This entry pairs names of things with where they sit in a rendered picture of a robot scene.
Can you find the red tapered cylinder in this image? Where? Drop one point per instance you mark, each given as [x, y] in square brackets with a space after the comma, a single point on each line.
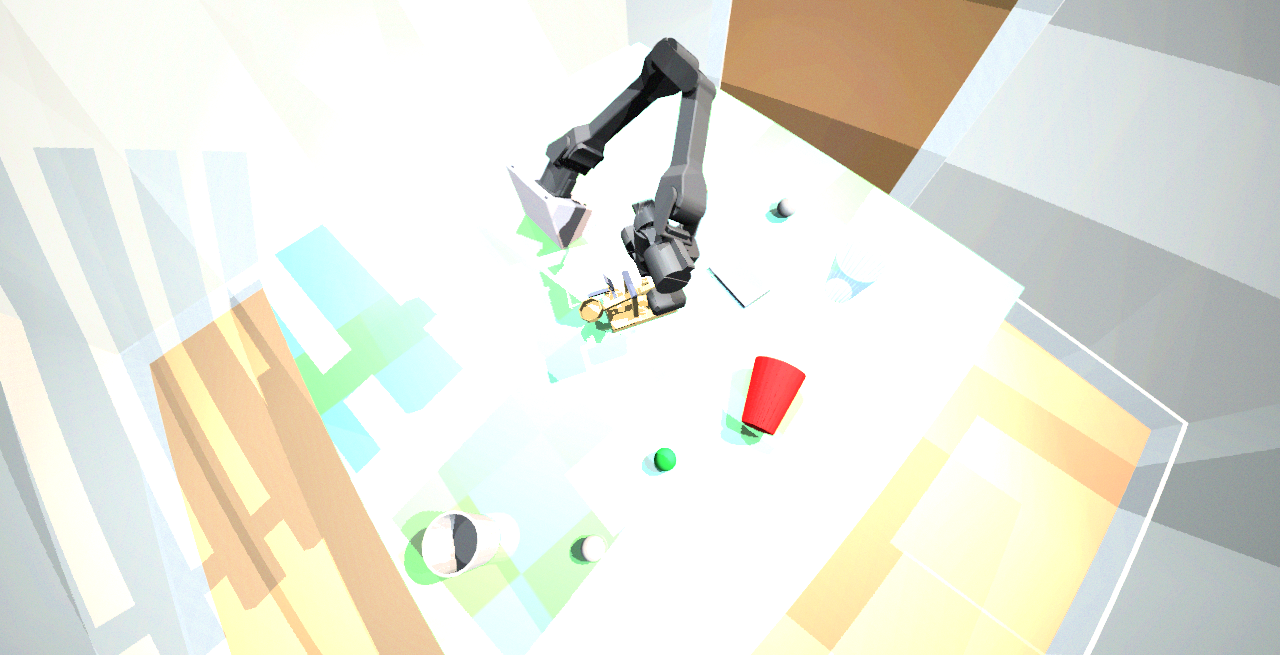
[773, 386]

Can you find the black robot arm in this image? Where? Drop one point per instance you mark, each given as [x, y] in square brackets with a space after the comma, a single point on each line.
[669, 251]

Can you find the green ball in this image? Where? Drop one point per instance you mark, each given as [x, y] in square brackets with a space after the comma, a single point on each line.
[665, 459]

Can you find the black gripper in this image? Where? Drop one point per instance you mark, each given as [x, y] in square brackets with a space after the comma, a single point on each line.
[659, 303]

